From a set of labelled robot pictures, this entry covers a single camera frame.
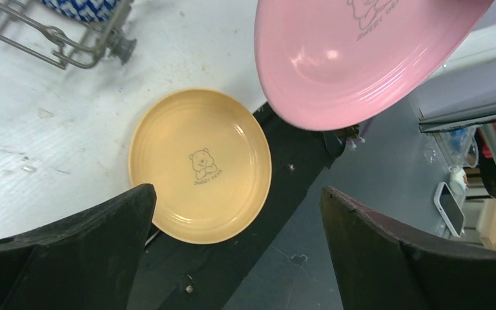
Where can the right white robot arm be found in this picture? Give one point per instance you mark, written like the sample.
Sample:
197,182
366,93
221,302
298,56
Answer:
478,48

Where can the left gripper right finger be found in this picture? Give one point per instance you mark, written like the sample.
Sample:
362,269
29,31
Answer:
382,263

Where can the pale yellow bear plate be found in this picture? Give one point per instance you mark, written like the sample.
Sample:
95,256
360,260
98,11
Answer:
209,162

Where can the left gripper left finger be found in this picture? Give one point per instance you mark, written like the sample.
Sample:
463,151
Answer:
85,261

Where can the red patterned bowl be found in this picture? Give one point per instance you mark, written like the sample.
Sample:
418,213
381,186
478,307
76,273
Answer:
88,11

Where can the white smartphone on desk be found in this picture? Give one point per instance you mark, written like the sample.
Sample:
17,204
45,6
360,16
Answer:
450,210

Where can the clear plastic container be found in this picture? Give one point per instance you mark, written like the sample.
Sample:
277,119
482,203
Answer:
459,147

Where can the grey wire dish rack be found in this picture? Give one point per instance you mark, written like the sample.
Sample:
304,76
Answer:
99,39

